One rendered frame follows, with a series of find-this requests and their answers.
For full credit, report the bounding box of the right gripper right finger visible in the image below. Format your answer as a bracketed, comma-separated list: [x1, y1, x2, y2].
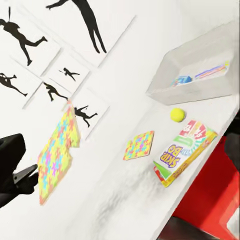
[224, 132, 240, 173]

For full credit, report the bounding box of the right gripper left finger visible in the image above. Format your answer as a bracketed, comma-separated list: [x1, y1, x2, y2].
[0, 133, 26, 193]

